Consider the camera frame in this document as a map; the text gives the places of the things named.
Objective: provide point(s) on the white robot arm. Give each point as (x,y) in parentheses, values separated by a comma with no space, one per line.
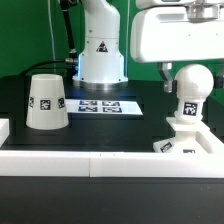
(100,65)

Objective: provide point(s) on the white lamp base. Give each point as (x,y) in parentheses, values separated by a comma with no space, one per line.
(186,139)

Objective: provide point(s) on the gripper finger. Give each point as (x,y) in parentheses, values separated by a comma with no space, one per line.
(219,82)

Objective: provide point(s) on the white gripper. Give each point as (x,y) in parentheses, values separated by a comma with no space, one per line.
(166,31)

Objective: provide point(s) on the white left fence wall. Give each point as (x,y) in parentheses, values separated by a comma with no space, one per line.
(4,130)

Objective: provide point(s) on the white front fence wall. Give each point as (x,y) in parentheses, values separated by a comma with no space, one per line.
(115,164)

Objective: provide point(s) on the white lamp shade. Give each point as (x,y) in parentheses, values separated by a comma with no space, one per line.
(46,105)

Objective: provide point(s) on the white lamp bulb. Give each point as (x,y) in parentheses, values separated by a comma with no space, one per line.
(194,84)

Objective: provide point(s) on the white marker sheet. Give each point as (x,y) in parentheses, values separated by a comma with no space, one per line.
(103,107)

